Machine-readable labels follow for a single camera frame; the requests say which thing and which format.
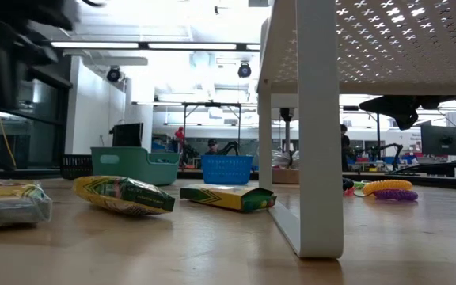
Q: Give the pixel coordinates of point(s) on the black round hanging device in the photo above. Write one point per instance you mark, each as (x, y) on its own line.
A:
(244, 70)
(113, 74)

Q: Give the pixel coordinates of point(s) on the blue slotted plastic basket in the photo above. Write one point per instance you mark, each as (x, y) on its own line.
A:
(226, 170)

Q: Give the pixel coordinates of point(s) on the ceiling light strip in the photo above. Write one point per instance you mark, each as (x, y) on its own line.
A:
(133, 45)

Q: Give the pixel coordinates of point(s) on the yellow green crayon box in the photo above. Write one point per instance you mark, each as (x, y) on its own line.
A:
(125, 196)
(220, 197)

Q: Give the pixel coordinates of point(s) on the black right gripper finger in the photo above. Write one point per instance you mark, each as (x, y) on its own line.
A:
(376, 106)

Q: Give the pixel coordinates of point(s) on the teal plastic bin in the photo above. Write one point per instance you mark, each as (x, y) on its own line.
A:
(133, 166)

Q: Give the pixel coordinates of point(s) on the black background gantry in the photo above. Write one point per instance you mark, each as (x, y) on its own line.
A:
(212, 105)

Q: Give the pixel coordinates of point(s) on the black background robot arm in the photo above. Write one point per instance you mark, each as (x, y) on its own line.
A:
(232, 146)
(390, 148)

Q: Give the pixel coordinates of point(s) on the black coil wristband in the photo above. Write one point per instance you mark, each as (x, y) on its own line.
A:
(346, 183)

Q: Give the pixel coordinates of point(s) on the yellow coil wristband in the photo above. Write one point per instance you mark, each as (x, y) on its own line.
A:
(386, 185)

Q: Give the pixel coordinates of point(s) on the white perforated metal shelf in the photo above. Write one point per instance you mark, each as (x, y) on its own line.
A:
(319, 158)

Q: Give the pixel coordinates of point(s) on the green coil wristband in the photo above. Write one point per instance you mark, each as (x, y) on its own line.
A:
(359, 184)

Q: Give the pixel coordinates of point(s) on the black monitor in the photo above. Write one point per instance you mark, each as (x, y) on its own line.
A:
(127, 134)

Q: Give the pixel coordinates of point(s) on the purple coil wristband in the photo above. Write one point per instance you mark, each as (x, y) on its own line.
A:
(396, 195)

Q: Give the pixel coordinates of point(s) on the black mesh basket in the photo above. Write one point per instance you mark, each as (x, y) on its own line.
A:
(75, 168)

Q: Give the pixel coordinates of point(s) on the black monitor on arm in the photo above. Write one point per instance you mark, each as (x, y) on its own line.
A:
(441, 140)

